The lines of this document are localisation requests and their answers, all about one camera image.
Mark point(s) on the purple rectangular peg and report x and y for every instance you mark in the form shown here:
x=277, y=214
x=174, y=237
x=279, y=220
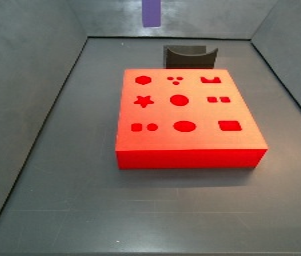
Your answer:
x=151, y=13

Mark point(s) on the red shape sorter block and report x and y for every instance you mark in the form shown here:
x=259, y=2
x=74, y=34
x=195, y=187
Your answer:
x=183, y=119

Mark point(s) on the dark grey curved foam block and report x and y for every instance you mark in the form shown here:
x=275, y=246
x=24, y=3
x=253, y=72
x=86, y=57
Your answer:
x=188, y=57

